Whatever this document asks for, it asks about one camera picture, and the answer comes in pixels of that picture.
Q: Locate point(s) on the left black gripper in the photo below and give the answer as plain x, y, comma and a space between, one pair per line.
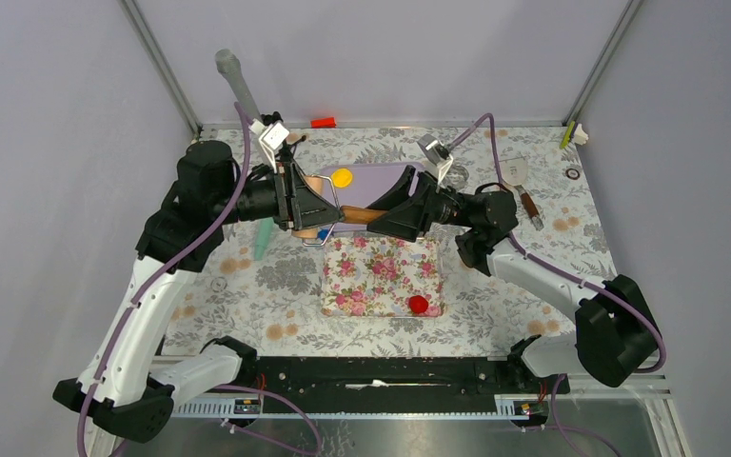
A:
299, 207

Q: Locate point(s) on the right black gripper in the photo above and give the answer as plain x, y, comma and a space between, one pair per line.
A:
406, 222

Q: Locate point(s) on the wooden dough roller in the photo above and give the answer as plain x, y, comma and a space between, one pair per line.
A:
324, 185

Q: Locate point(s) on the floral tray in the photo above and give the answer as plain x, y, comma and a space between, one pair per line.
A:
367, 276

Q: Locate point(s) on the red dough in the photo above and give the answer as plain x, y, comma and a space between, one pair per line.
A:
418, 304

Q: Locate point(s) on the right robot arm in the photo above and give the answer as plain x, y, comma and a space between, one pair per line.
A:
615, 334

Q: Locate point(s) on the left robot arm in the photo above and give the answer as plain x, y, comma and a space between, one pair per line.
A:
119, 390

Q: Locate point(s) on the yellow dough disc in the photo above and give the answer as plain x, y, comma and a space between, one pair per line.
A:
341, 178

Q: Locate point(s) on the metal dough scraper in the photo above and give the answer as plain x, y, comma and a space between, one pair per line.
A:
514, 172

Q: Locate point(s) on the mint green rolling pin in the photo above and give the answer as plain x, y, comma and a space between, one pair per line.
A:
262, 239

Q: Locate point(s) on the purple tray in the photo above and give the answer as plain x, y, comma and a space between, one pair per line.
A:
369, 181

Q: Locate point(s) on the black mini tripod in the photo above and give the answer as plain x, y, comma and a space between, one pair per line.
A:
293, 138

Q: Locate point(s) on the orange red block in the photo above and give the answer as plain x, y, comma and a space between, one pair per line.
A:
323, 123

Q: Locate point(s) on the floral table mat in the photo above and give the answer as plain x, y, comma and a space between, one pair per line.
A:
274, 305

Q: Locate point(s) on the grey microphone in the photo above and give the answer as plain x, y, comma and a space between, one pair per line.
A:
229, 67

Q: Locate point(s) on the white green clip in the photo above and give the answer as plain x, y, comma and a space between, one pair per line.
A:
574, 135

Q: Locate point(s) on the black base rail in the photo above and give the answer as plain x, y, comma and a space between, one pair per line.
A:
397, 385

